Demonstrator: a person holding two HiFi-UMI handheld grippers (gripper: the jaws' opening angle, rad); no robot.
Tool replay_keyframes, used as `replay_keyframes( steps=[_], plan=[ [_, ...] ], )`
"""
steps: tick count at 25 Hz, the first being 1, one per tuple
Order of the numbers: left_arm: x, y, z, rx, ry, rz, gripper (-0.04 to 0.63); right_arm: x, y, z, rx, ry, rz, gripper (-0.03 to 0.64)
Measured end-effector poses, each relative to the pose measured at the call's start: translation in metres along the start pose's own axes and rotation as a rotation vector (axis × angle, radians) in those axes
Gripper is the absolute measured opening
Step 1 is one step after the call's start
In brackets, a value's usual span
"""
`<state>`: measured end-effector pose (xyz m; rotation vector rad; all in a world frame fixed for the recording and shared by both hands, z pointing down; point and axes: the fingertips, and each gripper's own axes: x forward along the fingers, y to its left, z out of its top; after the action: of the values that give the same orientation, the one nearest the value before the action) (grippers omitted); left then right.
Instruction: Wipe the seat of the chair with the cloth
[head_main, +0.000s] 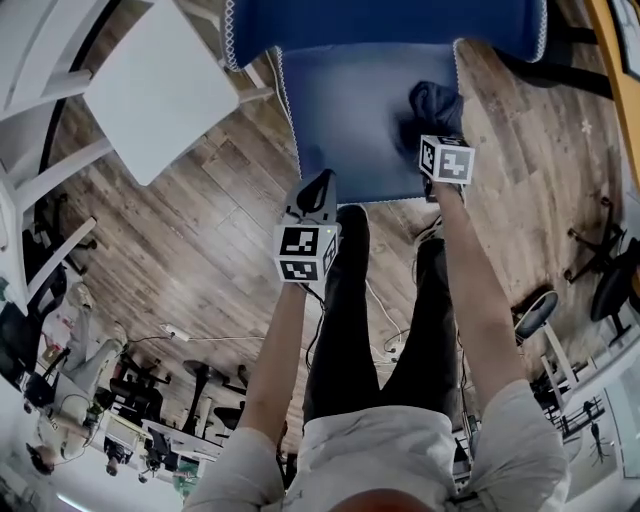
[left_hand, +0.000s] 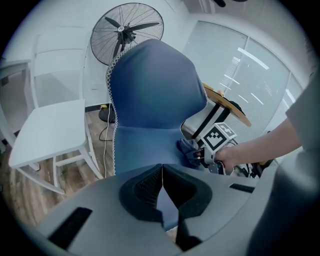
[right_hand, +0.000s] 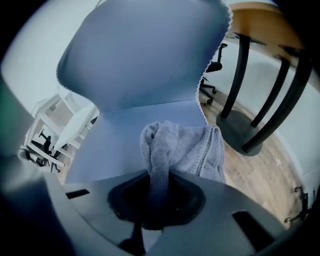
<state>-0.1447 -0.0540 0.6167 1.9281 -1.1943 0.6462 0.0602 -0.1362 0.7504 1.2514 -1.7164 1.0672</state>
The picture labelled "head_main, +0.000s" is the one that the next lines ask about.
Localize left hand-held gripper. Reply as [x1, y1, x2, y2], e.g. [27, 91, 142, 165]
[272, 168, 344, 286]

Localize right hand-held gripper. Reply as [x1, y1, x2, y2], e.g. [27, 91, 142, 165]
[414, 133, 476, 204]

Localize dark blue cloth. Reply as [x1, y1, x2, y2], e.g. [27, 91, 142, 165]
[397, 79, 467, 152]

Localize blue padded chair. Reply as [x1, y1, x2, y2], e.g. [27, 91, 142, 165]
[222, 0, 550, 206]

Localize person's right forearm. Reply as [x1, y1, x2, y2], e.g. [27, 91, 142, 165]
[433, 182, 532, 416]

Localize person's left forearm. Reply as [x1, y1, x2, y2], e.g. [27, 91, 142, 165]
[238, 279, 332, 441]

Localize black office chair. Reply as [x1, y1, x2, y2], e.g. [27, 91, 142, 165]
[563, 196, 640, 347]
[180, 357, 251, 436]

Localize white chair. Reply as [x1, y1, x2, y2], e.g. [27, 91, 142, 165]
[0, 0, 242, 201]

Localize person's white shoe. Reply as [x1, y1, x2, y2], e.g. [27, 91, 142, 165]
[412, 213, 447, 247]

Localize person's black trousers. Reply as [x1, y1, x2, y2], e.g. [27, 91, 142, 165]
[301, 203, 460, 432]

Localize white power strip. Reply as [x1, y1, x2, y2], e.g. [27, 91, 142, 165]
[158, 322, 192, 343]

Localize round grey stool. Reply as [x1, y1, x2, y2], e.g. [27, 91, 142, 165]
[513, 288, 560, 343]

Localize yellow desk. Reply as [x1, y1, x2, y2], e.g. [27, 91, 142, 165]
[583, 0, 640, 194]

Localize person's light grey shirt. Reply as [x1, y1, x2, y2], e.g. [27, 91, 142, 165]
[180, 378, 572, 512]

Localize white cable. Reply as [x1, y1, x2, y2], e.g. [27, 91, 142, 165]
[363, 277, 409, 364]

